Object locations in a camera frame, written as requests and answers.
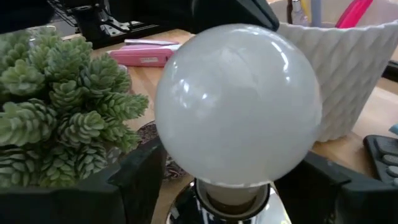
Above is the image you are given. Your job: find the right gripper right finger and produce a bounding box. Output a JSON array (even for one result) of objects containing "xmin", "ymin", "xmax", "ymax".
[{"xmin": 273, "ymin": 151, "xmax": 398, "ymax": 224}]

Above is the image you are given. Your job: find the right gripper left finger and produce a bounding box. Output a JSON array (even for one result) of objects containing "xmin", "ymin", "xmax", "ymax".
[{"xmin": 0, "ymin": 139, "xmax": 167, "ymax": 224}]

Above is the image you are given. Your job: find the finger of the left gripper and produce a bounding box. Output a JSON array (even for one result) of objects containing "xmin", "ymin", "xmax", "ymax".
[
  {"xmin": 0, "ymin": 0, "xmax": 56, "ymax": 34},
  {"xmin": 191, "ymin": 0, "xmax": 280, "ymax": 34}
]

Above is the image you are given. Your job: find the white round lightbulb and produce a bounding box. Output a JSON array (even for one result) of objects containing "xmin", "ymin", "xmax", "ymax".
[{"xmin": 154, "ymin": 23, "xmax": 323, "ymax": 215}]

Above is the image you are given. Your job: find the black desk calculator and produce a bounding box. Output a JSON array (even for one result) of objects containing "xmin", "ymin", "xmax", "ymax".
[{"xmin": 363, "ymin": 134, "xmax": 398, "ymax": 187}]

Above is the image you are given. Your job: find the silver pen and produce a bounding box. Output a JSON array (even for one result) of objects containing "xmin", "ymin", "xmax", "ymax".
[{"xmin": 290, "ymin": 0, "xmax": 310, "ymax": 27}]

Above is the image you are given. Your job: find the grey blue pen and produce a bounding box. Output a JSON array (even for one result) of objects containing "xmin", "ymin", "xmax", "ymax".
[{"xmin": 310, "ymin": 0, "xmax": 323, "ymax": 27}]

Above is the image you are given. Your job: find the pink stapler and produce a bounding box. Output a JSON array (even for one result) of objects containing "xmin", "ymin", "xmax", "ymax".
[{"xmin": 107, "ymin": 39, "xmax": 183, "ymax": 68}]

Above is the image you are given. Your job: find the green succulent plant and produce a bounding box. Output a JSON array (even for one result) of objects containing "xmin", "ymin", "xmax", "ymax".
[{"xmin": 0, "ymin": 26, "xmax": 187, "ymax": 188}]

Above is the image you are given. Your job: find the chrome lamp socket base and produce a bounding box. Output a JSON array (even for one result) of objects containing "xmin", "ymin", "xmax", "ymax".
[{"xmin": 166, "ymin": 179, "xmax": 292, "ymax": 224}]

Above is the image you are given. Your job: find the red pink pen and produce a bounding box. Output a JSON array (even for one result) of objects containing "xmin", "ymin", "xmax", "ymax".
[{"xmin": 335, "ymin": 0, "xmax": 374, "ymax": 29}]

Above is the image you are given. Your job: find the white ribbed pen pot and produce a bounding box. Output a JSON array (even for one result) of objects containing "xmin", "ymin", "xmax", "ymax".
[{"xmin": 276, "ymin": 20, "xmax": 398, "ymax": 142}]

